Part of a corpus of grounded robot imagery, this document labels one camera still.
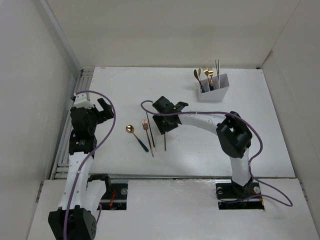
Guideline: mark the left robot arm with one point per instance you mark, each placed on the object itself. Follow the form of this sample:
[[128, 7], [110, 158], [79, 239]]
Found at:
[[76, 216]]

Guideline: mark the gold spoon dark handle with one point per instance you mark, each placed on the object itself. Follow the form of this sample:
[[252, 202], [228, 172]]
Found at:
[[200, 75]]

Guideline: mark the dark slim chopstick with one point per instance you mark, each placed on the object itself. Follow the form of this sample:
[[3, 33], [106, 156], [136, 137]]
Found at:
[[150, 129]]

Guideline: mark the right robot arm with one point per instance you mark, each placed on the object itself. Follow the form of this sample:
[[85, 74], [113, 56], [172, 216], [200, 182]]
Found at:
[[233, 135]]

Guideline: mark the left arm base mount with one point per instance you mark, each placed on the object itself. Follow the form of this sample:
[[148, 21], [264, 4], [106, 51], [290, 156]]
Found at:
[[115, 198]]

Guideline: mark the grey metal chopstick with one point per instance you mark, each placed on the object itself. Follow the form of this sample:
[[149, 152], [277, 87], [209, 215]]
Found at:
[[165, 142]]

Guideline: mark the silver metal chopstick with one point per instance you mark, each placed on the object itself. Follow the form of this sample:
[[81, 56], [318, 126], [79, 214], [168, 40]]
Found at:
[[215, 66]]

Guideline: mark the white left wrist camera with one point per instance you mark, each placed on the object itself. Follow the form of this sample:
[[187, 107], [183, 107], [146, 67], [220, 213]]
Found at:
[[82, 100]]

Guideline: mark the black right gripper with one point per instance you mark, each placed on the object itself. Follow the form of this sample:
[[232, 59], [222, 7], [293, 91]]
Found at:
[[163, 128]]

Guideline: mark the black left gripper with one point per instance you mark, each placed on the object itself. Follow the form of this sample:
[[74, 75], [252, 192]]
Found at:
[[105, 114]]

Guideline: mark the gold fork green handle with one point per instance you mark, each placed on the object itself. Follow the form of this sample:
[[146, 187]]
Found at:
[[206, 72], [211, 73]]

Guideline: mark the white divided utensil container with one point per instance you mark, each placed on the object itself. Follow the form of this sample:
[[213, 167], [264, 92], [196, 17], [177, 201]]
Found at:
[[220, 88]]

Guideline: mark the gold spoon green handle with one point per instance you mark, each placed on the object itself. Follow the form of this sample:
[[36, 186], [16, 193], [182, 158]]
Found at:
[[131, 130]]

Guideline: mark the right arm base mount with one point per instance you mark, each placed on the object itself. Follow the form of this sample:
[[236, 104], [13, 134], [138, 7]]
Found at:
[[232, 196]]

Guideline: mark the rose gold fork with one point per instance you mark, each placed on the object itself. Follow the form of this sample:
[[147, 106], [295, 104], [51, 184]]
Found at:
[[146, 127]]

